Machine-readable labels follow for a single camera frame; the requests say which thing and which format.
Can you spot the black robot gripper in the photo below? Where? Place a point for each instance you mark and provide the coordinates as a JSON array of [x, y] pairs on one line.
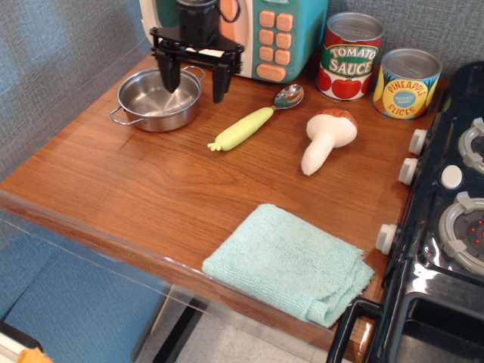
[[196, 37]]

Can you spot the silver steel pot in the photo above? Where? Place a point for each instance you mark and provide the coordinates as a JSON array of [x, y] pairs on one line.
[[146, 104]]

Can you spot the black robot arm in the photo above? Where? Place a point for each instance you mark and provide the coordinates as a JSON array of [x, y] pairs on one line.
[[196, 2]]

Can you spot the light blue towel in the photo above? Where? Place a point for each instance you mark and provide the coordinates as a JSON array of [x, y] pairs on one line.
[[291, 265]]

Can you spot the teal toy microwave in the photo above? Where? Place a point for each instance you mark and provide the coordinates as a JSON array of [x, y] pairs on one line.
[[278, 36]]

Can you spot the toy mushroom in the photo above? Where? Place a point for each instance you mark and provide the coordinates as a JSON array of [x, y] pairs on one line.
[[328, 129]]

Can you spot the tomato sauce can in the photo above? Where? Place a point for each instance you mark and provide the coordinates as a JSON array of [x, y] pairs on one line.
[[351, 44]]

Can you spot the pineapple slices can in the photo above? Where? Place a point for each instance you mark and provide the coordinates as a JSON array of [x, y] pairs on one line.
[[406, 83]]

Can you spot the orange object in black tray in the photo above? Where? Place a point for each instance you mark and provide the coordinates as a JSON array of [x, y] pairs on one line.
[[17, 346]]

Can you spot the black toy stove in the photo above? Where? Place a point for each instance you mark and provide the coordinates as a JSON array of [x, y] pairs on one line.
[[432, 306]]

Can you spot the spoon with green handle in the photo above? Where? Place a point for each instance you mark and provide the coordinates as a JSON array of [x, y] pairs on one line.
[[288, 97]]

